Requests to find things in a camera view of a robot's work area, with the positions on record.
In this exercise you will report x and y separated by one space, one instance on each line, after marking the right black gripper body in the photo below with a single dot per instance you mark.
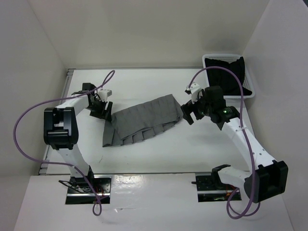
203 108

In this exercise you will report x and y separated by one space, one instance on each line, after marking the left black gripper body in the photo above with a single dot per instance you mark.
97 109

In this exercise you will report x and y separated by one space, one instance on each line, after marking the grey pleated skirt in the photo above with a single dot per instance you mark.
142 122

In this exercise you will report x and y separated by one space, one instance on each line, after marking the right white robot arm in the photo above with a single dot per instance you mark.
266 176

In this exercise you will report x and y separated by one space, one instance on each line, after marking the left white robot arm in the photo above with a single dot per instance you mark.
61 130

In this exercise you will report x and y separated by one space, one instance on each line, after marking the black skirt in basket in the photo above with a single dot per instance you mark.
225 80

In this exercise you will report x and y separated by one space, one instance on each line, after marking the white plastic laundry basket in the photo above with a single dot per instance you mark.
227 57

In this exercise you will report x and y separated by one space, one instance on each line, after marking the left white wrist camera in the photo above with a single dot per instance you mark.
104 94

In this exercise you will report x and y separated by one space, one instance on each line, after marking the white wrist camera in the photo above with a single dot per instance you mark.
193 90
104 94

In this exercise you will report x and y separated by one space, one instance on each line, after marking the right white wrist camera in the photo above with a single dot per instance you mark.
193 90

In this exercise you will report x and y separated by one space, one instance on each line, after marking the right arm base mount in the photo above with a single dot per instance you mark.
208 191

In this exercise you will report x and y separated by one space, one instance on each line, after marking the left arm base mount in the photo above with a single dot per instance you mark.
81 193

